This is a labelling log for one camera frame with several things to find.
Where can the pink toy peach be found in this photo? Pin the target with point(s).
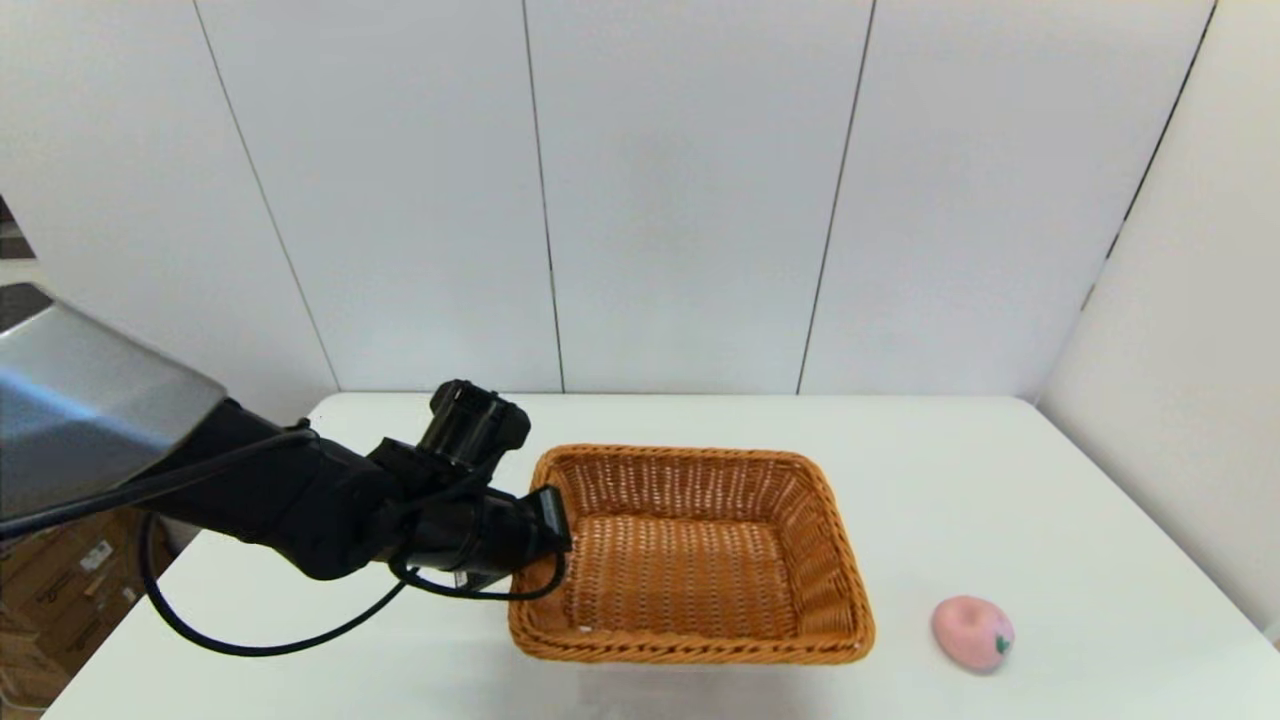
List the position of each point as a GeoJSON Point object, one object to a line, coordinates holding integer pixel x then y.
{"type": "Point", "coordinates": [968, 632]}

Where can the brown cardboard box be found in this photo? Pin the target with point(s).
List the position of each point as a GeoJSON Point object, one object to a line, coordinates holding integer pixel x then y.
{"type": "Point", "coordinates": [95, 625]}
{"type": "Point", "coordinates": [25, 685]}
{"type": "Point", "coordinates": [70, 570]}

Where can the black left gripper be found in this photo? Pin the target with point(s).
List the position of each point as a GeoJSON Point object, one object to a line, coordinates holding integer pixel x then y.
{"type": "Point", "coordinates": [480, 530]}

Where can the orange woven wicker basket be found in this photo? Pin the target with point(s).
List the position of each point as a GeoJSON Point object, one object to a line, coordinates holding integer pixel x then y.
{"type": "Point", "coordinates": [690, 580]}

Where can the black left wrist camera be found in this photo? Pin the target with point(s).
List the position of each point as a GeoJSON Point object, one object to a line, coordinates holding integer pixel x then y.
{"type": "Point", "coordinates": [470, 425]}

